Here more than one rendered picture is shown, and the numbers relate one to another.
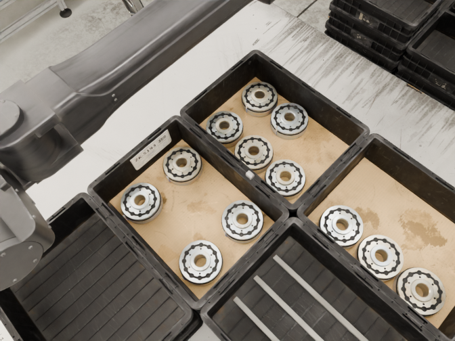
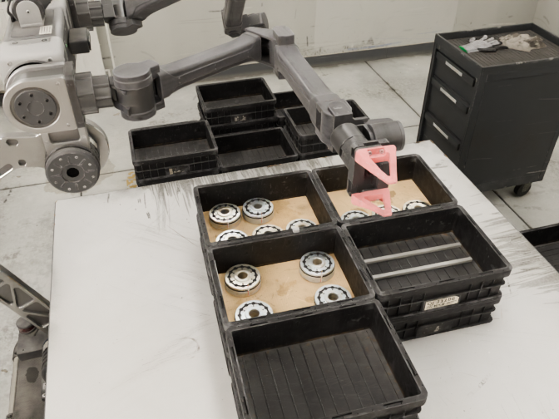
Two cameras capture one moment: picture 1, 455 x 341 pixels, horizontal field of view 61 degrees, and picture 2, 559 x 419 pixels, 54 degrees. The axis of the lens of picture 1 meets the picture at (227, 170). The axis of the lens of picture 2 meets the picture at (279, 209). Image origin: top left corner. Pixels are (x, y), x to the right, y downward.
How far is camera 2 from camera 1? 111 cm
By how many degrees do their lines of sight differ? 46
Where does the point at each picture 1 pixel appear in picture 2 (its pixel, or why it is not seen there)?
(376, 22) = (186, 167)
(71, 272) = (279, 396)
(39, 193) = not seen: outside the picture
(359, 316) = (418, 245)
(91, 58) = (317, 90)
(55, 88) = (330, 96)
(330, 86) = not seen: hidden behind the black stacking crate
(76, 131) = not seen: hidden behind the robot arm
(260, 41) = (150, 212)
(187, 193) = (267, 290)
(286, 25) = (153, 193)
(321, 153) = (295, 210)
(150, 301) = (342, 349)
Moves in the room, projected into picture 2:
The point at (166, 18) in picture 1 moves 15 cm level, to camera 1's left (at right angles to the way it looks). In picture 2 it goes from (310, 73) to (283, 103)
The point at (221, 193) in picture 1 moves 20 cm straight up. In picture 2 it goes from (284, 272) to (284, 219)
